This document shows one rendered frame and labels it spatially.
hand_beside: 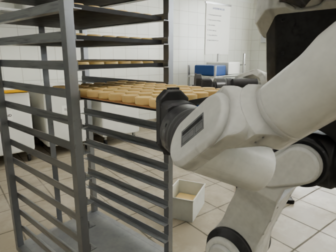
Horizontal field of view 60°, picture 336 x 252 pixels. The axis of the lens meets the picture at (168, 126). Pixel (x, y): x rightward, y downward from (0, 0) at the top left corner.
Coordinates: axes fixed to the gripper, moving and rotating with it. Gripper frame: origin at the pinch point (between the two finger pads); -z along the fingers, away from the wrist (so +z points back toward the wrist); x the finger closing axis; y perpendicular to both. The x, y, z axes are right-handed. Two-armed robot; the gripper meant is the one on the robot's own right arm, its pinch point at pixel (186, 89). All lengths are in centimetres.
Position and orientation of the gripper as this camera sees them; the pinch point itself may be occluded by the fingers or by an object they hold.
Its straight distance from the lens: 115.9
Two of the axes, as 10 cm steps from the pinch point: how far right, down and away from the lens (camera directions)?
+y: 0.6, 2.4, -9.7
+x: 0.0, -9.7, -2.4
